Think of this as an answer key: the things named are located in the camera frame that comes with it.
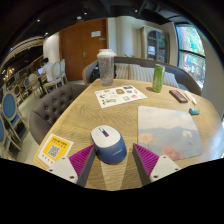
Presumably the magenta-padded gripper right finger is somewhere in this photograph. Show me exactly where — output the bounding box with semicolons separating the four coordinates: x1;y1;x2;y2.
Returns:
131;142;183;187

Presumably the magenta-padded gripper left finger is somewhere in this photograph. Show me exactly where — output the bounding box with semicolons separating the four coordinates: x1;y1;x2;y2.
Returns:
45;143;98;188

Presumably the white and blue computer mouse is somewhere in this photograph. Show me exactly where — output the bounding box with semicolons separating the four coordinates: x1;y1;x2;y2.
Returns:
90;124;128;165

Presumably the yellow and white code card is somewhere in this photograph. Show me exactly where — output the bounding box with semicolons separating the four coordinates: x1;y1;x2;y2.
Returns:
37;133;75;167

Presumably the grey tufted armchair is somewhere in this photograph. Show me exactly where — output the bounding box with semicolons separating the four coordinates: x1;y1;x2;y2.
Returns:
28;83;90;146

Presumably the small teal box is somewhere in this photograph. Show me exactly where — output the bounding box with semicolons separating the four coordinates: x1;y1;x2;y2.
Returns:
188;107;201;116

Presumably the black and red flat box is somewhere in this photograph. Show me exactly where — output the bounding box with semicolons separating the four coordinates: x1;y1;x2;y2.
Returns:
168;89;189;104

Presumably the white tube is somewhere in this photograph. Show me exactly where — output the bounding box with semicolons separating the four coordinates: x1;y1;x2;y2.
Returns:
184;90;198;106

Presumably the white sticker sheet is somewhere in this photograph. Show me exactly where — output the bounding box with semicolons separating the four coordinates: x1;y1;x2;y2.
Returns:
94;84;148;109

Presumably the group of blue chairs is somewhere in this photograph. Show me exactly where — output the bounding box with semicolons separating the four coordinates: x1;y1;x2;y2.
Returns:
0;74;31;159

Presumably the green drink can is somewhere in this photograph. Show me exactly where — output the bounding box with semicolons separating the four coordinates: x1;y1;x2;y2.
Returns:
151;63;166;94

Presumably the grey curved sofa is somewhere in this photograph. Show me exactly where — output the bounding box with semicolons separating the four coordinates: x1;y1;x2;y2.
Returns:
82;56;203;97

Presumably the wide striped cushion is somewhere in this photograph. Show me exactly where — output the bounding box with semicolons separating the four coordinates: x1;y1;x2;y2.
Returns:
128;64;180;89

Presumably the group of white chairs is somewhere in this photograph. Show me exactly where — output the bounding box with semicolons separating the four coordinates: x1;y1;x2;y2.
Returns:
28;59;69;94

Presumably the person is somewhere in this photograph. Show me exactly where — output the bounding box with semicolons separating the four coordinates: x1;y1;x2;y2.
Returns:
40;57;55;83

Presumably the small striped cushion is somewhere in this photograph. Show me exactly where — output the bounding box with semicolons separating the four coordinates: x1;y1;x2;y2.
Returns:
114;63;131;80

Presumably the clear shaker bottle white lid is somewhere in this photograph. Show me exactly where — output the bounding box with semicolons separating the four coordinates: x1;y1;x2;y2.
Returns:
96;48;118;87

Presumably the large glass window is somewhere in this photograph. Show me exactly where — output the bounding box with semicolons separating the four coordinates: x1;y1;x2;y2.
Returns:
175;23;207;90

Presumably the brown wooden door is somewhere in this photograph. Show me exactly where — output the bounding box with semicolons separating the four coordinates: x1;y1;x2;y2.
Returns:
59;18;109;83

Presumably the arched glass-door cabinet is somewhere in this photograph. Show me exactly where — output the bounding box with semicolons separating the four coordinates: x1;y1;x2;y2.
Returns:
139;24;171;64

